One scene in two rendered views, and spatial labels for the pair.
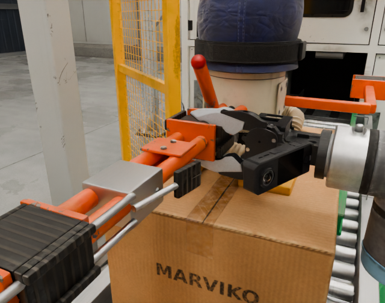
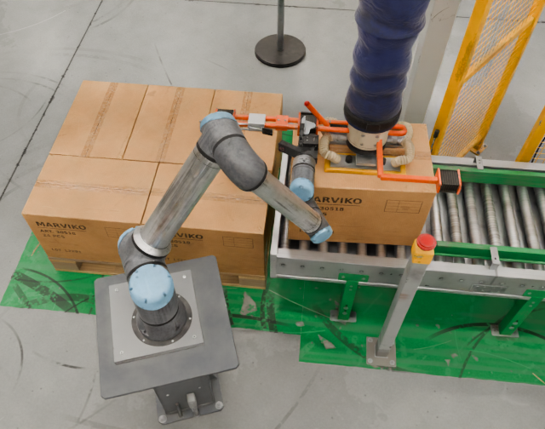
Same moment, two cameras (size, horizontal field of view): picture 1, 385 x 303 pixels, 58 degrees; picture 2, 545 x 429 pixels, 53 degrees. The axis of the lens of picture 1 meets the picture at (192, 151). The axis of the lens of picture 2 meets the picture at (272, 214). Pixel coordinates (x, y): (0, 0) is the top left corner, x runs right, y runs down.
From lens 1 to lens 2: 2.09 m
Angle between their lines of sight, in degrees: 61
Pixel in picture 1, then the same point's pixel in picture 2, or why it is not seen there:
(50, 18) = not seen: outside the picture
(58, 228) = not seen: hidden behind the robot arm
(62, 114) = (425, 42)
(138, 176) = (256, 121)
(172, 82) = (452, 81)
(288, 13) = (360, 109)
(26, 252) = not seen: hidden behind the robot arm
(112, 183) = (251, 118)
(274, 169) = (283, 148)
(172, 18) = (467, 40)
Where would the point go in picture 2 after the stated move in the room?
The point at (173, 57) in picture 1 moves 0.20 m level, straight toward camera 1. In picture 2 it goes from (458, 65) to (420, 77)
